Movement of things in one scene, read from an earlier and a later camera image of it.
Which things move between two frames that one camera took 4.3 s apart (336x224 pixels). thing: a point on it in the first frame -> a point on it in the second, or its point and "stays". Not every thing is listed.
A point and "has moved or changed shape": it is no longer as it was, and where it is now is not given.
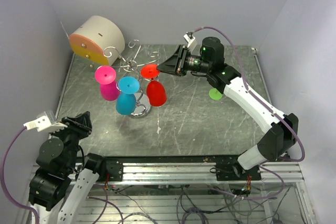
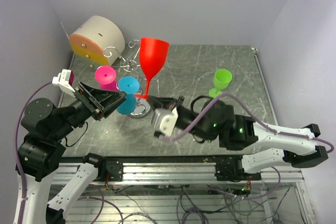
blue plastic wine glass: x=126 y=102 stays
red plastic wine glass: x=156 y=93 has moved or changed shape
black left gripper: x=82 y=121 -> x=106 y=100
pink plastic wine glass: x=106 y=76 stays
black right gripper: x=176 y=63 -> x=166 y=103
